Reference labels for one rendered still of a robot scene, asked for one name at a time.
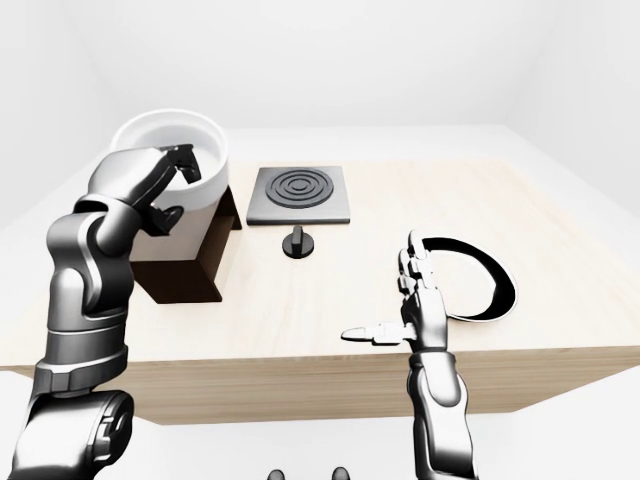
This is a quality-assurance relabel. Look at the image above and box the silver black robot right hand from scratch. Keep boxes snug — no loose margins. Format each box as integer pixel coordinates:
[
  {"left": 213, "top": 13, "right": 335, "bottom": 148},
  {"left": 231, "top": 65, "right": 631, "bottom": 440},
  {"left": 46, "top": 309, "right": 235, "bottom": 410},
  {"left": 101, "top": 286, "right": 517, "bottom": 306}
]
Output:
[{"left": 340, "top": 229, "right": 449, "bottom": 356}]

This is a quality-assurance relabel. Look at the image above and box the silver black robot left hand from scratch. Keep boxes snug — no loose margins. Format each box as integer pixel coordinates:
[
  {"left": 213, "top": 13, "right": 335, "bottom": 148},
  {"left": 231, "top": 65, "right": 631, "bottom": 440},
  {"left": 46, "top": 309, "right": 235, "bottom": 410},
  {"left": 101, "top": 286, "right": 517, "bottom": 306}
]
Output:
[{"left": 86, "top": 143, "right": 203, "bottom": 237}]

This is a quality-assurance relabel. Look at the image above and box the white bowl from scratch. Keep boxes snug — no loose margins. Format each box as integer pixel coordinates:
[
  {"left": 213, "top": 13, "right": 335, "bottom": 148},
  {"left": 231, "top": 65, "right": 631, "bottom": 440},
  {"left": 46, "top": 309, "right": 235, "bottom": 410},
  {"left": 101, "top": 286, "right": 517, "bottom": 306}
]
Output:
[{"left": 109, "top": 110, "right": 231, "bottom": 214}]

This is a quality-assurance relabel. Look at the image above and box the dark wooden cabinet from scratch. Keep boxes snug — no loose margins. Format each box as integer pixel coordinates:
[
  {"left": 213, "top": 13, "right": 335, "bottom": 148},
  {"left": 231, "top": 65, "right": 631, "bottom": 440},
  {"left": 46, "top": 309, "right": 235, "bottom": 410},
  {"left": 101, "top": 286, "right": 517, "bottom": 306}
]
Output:
[{"left": 124, "top": 186, "right": 243, "bottom": 306}]

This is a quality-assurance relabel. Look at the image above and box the white plate with black rim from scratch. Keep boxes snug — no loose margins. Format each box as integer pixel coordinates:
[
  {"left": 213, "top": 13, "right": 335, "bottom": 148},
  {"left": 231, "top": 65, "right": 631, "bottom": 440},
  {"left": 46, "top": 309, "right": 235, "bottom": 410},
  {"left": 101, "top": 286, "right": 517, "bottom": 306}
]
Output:
[{"left": 418, "top": 236, "right": 519, "bottom": 325}]

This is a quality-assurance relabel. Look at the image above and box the round black knob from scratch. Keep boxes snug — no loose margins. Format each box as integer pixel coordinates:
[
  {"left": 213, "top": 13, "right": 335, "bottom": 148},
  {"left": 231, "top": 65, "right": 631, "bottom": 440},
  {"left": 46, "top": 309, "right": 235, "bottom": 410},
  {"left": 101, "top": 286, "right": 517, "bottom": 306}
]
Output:
[{"left": 281, "top": 224, "right": 317, "bottom": 260}]

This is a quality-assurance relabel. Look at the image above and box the flat dark stove plate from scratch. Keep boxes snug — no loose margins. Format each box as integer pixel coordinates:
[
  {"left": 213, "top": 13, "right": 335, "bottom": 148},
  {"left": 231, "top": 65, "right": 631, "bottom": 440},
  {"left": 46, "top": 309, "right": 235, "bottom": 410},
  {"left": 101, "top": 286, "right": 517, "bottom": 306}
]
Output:
[{"left": 245, "top": 164, "right": 352, "bottom": 227}]

